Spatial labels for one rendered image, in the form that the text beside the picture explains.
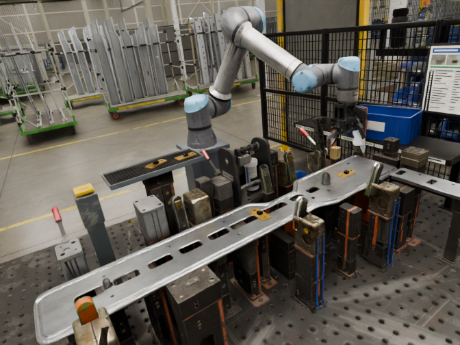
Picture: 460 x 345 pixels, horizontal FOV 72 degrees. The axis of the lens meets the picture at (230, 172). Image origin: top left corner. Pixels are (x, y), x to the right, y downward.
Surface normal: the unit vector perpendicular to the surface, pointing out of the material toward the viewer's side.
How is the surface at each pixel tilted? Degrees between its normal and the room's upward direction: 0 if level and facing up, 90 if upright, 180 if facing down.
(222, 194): 90
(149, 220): 90
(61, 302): 0
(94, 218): 90
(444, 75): 90
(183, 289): 0
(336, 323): 0
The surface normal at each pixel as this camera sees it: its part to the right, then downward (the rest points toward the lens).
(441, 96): -0.83, 0.31
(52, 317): -0.10, -0.91
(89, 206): 0.55, 0.29
